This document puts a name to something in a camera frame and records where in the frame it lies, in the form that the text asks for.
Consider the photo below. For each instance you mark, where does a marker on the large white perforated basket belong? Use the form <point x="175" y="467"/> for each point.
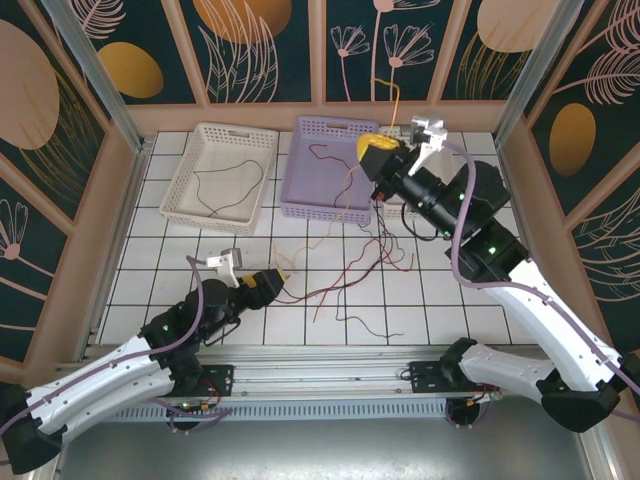
<point x="220" y="190"/>

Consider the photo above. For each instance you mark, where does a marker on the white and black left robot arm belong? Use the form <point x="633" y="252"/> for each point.
<point x="100" y="380"/>

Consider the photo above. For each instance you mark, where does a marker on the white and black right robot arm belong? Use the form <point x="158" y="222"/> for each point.
<point x="525" y="310"/>

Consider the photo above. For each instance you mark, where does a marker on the purple perforated basket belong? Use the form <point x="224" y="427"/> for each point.
<point x="320" y="180"/>

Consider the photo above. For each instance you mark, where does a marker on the grey metal plate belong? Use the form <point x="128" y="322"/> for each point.
<point x="320" y="450"/>

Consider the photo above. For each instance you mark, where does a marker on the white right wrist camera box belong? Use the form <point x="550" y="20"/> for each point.
<point x="427" y="132"/>

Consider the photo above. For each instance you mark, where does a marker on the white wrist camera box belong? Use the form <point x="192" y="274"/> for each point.
<point x="427" y="132"/>
<point x="225" y="262"/>

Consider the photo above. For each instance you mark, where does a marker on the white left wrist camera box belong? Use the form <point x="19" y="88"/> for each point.
<point x="225" y="262"/>

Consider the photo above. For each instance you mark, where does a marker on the aluminium side rail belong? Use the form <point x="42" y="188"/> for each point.
<point x="120" y="240"/>
<point x="520" y="190"/>

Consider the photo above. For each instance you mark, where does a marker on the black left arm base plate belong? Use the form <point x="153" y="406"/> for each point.
<point x="217" y="377"/>

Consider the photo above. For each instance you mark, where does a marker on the aluminium extrusion rail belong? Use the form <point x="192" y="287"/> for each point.
<point x="320" y="372"/>

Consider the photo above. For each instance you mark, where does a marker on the aluminium frame post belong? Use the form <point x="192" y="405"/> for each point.
<point x="540" y="65"/>
<point x="95" y="65"/>

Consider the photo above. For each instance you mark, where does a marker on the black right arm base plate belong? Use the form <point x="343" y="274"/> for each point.
<point x="425" y="375"/>

